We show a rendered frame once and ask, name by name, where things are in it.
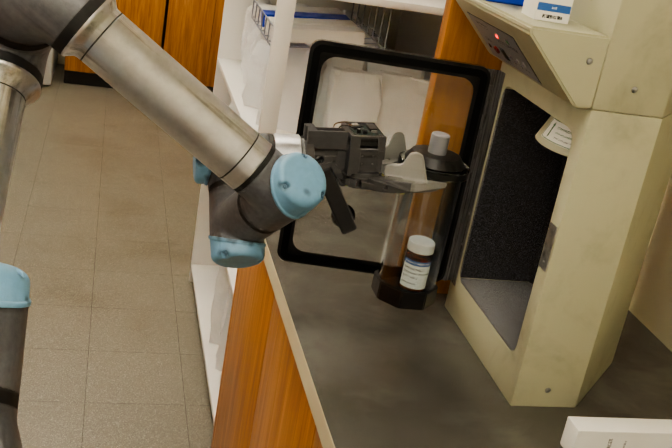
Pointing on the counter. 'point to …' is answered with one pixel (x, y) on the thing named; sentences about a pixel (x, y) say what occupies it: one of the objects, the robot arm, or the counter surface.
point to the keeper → (548, 246)
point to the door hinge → (475, 174)
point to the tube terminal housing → (593, 189)
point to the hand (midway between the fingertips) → (430, 176)
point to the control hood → (546, 47)
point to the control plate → (503, 46)
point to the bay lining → (513, 196)
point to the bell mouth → (555, 136)
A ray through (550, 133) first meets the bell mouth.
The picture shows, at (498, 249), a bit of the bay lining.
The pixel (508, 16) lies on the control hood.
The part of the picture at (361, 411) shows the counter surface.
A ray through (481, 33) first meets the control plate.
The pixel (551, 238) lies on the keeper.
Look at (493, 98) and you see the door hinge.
